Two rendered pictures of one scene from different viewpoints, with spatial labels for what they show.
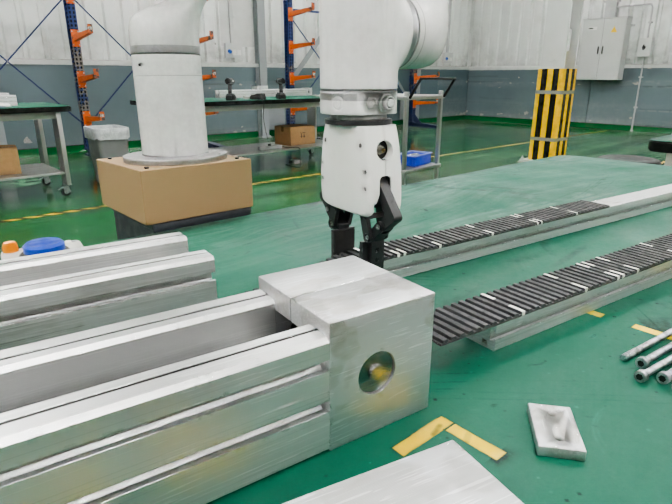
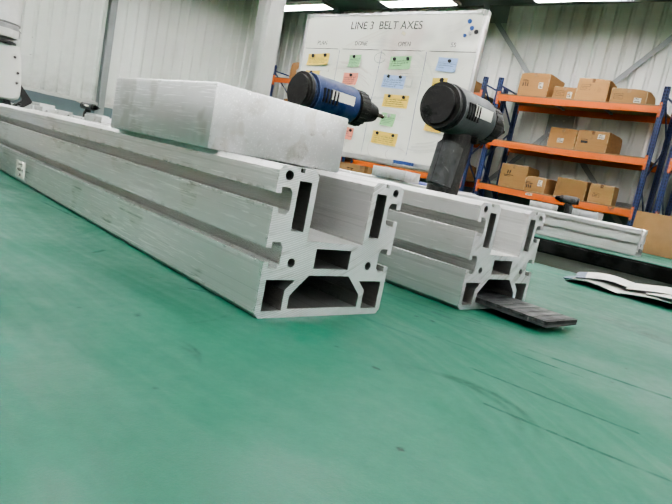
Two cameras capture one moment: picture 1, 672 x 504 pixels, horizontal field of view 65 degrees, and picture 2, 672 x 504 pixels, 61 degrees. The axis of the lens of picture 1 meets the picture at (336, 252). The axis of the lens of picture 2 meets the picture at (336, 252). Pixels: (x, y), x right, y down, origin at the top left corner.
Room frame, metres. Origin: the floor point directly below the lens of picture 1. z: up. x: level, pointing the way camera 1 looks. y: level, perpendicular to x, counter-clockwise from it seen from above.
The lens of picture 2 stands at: (0.10, 1.13, 0.87)
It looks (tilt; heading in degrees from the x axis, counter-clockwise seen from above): 8 degrees down; 260
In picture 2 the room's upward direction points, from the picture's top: 11 degrees clockwise
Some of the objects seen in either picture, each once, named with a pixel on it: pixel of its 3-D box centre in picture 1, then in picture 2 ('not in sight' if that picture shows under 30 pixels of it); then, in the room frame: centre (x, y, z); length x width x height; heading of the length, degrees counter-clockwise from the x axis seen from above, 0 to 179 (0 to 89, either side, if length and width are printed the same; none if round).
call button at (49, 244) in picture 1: (44, 250); not in sight; (0.54, 0.31, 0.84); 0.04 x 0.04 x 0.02
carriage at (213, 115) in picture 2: not in sight; (220, 140); (0.13, 0.68, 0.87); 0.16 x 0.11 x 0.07; 124
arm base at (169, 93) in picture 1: (171, 108); not in sight; (1.01, 0.30, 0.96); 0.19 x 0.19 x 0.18
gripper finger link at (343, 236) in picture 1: (337, 231); not in sight; (0.64, 0.00, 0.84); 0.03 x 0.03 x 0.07; 34
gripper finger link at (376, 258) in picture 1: (378, 247); not in sight; (0.57, -0.05, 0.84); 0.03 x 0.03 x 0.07; 34
